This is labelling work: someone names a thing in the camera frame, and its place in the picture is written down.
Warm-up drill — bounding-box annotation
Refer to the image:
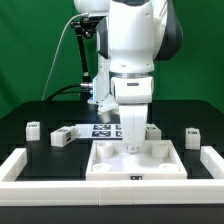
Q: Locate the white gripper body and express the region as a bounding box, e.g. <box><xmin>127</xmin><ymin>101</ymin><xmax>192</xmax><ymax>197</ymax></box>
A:
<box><xmin>111</xmin><ymin>76</ymin><xmax>154</xmax><ymax>147</ymax></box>

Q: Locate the white square tabletop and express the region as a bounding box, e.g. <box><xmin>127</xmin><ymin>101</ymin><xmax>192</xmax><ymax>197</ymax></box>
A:
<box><xmin>86</xmin><ymin>140</ymin><xmax>187</xmax><ymax>181</ymax></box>

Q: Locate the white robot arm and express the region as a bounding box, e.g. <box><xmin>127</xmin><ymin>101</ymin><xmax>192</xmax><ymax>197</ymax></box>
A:
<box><xmin>73</xmin><ymin>0</ymin><xmax>183</xmax><ymax>153</ymax></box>

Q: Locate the white fiducial tag sheet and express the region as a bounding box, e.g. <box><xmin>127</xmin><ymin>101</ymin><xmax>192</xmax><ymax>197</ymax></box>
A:
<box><xmin>76</xmin><ymin>124</ymin><xmax>122</xmax><ymax>139</ymax></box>

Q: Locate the white U-shaped fence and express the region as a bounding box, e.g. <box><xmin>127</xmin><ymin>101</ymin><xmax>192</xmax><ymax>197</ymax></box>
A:
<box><xmin>0</xmin><ymin>148</ymin><xmax>224</xmax><ymax>206</ymax></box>

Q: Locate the black cable bundle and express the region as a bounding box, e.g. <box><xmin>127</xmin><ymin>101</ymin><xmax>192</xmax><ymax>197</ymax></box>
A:
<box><xmin>45</xmin><ymin>83</ymin><xmax>84</xmax><ymax>102</ymax></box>

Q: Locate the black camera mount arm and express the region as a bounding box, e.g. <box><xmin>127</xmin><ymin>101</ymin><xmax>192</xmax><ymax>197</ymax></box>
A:
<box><xmin>70</xmin><ymin>16</ymin><xmax>101</xmax><ymax>83</ymax></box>

